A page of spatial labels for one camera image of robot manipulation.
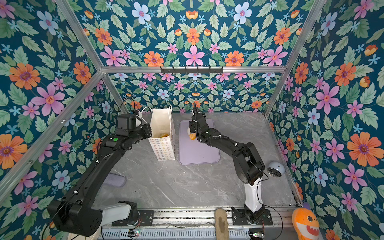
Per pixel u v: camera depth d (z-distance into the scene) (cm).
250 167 51
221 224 69
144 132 69
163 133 101
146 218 74
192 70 92
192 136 101
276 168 81
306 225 65
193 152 96
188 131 98
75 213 37
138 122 60
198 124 70
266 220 73
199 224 73
